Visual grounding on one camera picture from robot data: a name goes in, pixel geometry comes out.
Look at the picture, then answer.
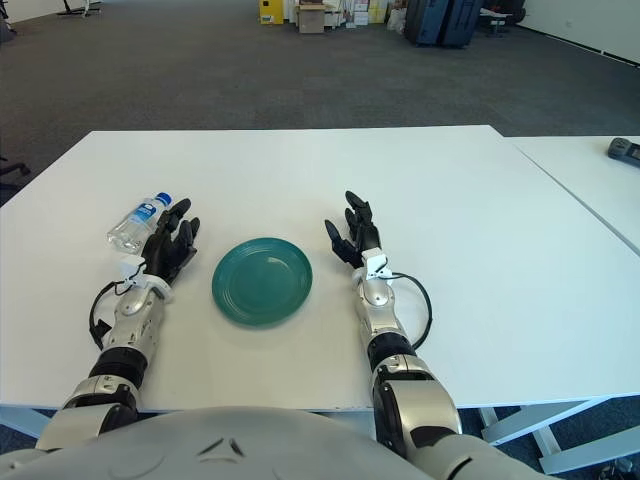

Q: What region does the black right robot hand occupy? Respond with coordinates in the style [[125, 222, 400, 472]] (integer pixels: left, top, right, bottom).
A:
[[324, 190, 383, 275]]

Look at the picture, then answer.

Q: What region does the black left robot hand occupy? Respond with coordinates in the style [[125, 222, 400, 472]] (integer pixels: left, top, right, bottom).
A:
[[141, 198, 202, 289]]

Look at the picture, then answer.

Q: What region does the clear water bottle blue cap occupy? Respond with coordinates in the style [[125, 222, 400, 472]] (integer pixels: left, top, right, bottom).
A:
[[106, 192, 174, 254]]

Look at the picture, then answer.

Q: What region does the green round plate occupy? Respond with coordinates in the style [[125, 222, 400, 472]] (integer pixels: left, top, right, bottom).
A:
[[211, 237, 314, 329]]

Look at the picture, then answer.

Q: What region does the black office chair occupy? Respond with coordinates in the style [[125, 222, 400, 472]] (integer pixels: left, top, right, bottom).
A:
[[0, 155, 31, 190]]

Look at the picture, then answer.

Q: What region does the grey robot torso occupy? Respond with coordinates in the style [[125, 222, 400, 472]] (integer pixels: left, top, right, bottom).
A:
[[0, 405, 501, 480]]

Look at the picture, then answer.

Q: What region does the black suitcase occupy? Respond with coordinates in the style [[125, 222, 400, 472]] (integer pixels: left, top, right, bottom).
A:
[[403, 0, 446, 48]]

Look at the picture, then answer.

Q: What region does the brown cardboard box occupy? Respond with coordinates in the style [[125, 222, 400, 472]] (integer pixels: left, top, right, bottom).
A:
[[297, 5, 326, 34]]

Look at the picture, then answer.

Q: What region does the stack of white boxes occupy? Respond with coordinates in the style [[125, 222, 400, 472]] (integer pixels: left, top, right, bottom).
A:
[[324, 0, 389, 29]]

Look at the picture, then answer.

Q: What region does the dark blue suitcase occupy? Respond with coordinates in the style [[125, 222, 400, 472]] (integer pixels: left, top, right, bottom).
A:
[[439, 0, 484, 51]]

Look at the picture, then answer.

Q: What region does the yellow box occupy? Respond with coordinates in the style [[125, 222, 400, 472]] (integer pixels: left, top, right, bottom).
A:
[[258, 0, 284, 25]]

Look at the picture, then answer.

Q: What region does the small white background table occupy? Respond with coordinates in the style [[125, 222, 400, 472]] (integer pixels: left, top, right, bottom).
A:
[[479, 7, 514, 38]]

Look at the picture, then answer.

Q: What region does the black chair star base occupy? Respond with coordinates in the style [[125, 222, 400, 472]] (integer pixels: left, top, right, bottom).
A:
[[55, 0, 104, 18]]

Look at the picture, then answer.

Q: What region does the dark handheld device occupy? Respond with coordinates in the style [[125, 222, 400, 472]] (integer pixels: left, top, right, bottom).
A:
[[607, 136, 640, 163]]

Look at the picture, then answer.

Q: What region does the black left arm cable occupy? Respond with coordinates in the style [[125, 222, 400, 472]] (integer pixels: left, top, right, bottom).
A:
[[88, 279, 132, 351]]

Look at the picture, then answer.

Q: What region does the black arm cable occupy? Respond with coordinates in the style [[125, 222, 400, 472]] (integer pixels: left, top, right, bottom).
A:
[[88, 279, 132, 351], [389, 271, 434, 349]]

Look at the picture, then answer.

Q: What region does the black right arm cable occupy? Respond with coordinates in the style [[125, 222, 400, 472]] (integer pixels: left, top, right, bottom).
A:
[[389, 271, 434, 349]]

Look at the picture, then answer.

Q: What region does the white table leg frame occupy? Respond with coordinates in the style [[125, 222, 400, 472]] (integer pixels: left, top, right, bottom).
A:
[[477, 398, 640, 474]]

